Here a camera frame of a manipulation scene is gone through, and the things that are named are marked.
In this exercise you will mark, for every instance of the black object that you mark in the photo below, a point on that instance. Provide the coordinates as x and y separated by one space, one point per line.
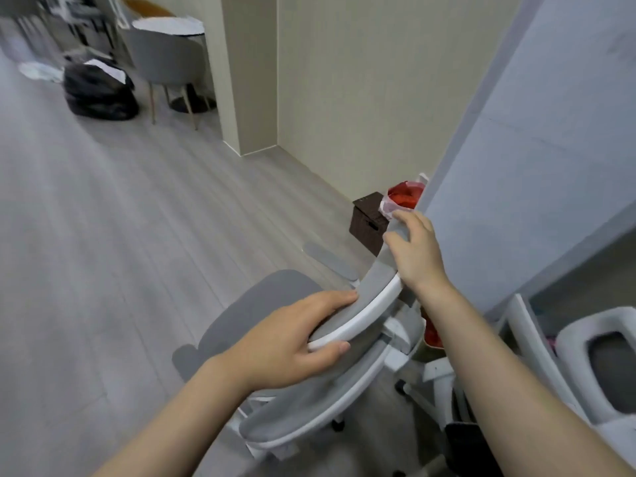
472 449

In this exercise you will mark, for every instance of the grey upholstered chair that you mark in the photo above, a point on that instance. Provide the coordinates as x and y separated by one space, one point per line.
166 57

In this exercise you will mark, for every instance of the person's left thumb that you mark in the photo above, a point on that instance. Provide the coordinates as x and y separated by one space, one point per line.
325 356

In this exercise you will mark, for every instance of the brown woven storage box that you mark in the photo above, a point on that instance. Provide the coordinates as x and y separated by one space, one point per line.
366 223

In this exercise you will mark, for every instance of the person's left hand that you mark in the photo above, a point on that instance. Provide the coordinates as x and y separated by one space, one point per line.
278 342

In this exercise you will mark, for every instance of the red plastic bag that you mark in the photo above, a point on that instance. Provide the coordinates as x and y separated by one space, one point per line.
403 196

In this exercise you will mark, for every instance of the white frame office chair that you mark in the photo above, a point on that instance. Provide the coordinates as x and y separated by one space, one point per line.
581 362

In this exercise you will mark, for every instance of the person's right hand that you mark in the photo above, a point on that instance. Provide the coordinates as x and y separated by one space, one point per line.
417 258

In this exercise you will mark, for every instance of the black garbage bag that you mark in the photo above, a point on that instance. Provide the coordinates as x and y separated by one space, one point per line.
99 96

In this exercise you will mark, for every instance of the person's right thumb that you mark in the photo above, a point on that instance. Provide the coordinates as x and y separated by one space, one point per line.
392 241

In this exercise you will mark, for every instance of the white plastic bag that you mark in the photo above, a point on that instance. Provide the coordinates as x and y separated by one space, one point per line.
42 71

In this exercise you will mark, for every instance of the person's right forearm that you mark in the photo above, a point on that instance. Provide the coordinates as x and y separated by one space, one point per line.
497 382

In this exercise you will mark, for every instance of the grey white office chair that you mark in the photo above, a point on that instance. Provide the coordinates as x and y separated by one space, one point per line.
318 392

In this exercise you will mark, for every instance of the round white top table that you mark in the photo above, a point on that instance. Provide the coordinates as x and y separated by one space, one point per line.
169 25

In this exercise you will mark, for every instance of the dark frame chair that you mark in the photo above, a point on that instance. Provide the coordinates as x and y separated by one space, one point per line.
84 19

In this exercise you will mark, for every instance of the orange chair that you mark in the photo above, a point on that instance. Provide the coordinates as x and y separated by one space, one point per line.
146 7

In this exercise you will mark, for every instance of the white paper sheet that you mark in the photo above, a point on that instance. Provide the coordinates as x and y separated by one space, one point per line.
107 69

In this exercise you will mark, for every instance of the person's left forearm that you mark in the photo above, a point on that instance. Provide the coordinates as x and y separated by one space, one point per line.
179 422

